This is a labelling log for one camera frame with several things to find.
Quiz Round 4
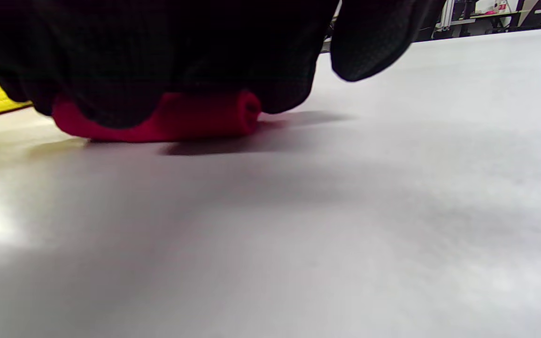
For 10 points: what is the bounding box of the background workbench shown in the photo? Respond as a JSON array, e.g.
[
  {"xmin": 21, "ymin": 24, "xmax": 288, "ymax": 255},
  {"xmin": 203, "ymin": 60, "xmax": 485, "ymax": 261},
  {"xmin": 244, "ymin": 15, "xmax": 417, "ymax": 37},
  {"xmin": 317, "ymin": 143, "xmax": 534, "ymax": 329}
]
[{"xmin": 433, "ymin": 0, "xmax": 541, "ymax": 40}]

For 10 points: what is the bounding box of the person's right hand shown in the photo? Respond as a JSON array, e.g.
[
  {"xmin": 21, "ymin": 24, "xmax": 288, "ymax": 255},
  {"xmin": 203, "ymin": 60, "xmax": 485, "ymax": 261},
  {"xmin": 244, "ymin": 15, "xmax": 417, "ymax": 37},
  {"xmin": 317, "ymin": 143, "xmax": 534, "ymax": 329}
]
[{"xmin": 0, "ymin": 0, "xmax": 445, "ymax": 130}]

